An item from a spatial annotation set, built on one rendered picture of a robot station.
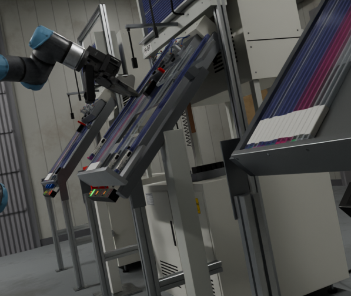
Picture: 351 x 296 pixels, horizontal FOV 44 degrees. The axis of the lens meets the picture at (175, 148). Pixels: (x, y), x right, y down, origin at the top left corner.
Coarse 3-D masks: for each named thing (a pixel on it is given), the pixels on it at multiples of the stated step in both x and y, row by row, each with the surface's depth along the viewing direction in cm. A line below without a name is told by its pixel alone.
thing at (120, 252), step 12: (192, 0) 184; (144, 12) 229; (144, 36) 229; (144, 48) 241; (192, 168) 189; (204, 168) 187; (216, 168) 190; (192, 180) 189; (84, 192) 224; (132, 192) 153; (132, 204) 152; (144, 204) 154; (108, 252) 224; (120, 252) 225; (132, 252) 227; (216, 264) 164; (168, 276) 158; (180, 276) 158; (168, 288) 155
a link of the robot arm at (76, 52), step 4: (72, 44) 131; (76, 44) 132; (72, 48) 130; (76, 48) 131; (80, 48) 132; (68, 52) 130; (72, 52) 130; (76, 52) 130; (80, 52) 131; (84, 52) 133; (68, 56) 130; (72, 56) 130; (76, 56) 130; (80, 56) 131; (64, 60) 131; (68, 60) 131; (72, 60) 131; (76, 60) 131; (80, 60) 132; (64, 64) 132; (68, 64) 132; (72, 64) 131; (76, 64) 131; (72, 68) 133
